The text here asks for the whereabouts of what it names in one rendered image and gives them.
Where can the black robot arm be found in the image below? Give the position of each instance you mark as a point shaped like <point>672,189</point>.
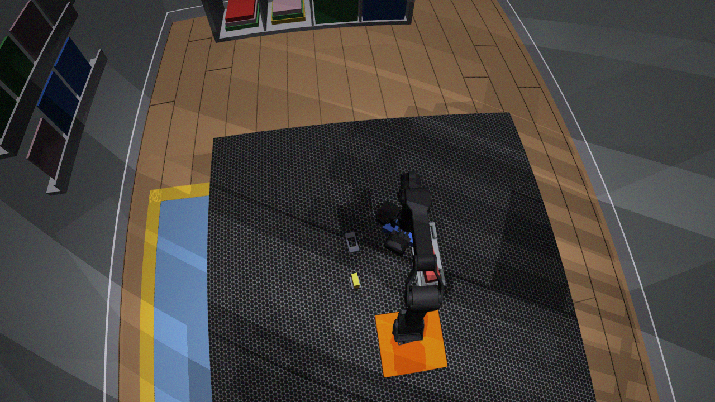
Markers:
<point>416,202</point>

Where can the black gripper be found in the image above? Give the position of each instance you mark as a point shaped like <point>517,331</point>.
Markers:
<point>398,242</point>

